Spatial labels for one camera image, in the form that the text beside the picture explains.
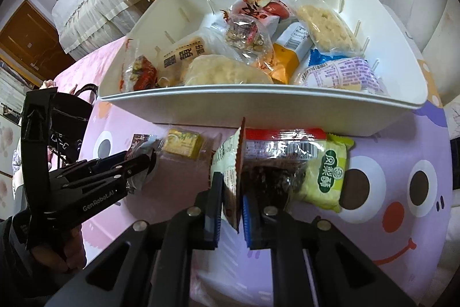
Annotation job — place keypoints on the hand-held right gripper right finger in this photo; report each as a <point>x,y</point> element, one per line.
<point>248,224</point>

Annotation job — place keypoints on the yellow pastry in clear wrapper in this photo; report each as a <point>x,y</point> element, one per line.
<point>181,143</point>

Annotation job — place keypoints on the pink purple cartoon blanket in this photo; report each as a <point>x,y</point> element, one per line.
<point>391,156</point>

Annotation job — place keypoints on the nut bar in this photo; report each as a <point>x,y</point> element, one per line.
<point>248,35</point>

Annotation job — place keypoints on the red dark snack packet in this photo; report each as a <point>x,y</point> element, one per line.
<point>140,75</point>

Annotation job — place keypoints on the brown wooden door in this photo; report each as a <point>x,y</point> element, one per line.
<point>32,37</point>

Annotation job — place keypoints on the white plastic storage bin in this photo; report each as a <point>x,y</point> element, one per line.
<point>395,76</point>

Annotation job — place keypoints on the clear bread packet yellow print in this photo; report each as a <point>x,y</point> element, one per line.
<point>179,57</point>

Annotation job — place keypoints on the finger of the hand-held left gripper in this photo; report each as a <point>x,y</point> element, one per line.
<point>142,175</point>
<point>140,159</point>

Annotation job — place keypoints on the person's left hand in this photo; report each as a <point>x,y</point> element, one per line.
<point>68,249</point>

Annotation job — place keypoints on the green pastry packet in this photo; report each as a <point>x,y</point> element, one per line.
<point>329,177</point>

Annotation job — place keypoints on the brown snack packet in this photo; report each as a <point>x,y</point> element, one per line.
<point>138,145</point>

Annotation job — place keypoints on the red and white snack packet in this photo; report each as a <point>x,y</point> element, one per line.
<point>258,6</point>

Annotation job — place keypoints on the white and orange snack packet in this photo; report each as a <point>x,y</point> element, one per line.
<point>226,163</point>

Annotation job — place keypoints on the red-topped dark fruit packet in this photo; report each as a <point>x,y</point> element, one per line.
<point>273,170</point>

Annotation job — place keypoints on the purple and white snack packet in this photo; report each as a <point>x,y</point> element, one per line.
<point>345,75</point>

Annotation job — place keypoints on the rice cracker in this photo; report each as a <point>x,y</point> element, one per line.
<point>325,26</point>
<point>222,71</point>

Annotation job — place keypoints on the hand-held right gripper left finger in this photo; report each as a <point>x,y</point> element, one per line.
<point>216,220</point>

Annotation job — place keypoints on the white wardrobe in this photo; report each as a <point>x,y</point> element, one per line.
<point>7,134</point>

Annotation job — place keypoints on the orange and silver snack packet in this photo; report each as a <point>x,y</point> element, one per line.
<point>287,57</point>

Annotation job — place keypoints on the blue and white snack packet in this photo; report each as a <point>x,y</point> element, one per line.
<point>318,57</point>

